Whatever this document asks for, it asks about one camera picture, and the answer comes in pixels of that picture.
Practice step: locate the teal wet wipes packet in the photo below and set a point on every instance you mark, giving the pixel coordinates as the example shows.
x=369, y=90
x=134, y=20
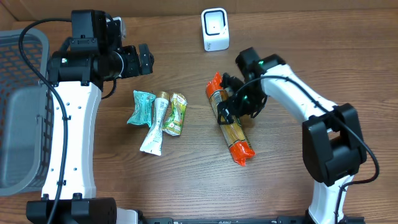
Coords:
x=142, y=109

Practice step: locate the white tube with gold cap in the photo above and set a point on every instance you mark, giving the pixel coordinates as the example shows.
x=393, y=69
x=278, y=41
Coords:
x=153, y=142

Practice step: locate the white barcode scanner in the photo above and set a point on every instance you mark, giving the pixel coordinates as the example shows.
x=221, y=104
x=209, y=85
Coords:
x=215, y=29

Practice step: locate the orange spaghetti pasta packet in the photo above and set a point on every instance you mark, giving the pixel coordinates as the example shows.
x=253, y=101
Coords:
x=238, y=144

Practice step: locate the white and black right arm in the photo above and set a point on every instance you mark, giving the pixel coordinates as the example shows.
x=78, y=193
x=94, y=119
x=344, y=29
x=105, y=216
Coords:
x=331, y=134

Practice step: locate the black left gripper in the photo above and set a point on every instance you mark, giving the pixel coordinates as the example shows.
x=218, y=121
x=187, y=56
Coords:
x=137, y=59

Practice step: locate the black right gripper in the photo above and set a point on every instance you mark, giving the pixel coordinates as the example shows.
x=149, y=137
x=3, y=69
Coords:
x=235, y=104

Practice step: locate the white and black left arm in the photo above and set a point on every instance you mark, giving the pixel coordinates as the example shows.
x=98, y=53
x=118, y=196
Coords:
x=94, y=54

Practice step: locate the grey plastic shopping basket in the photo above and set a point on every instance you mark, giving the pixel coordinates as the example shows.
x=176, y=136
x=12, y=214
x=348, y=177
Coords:
x=26, y=122

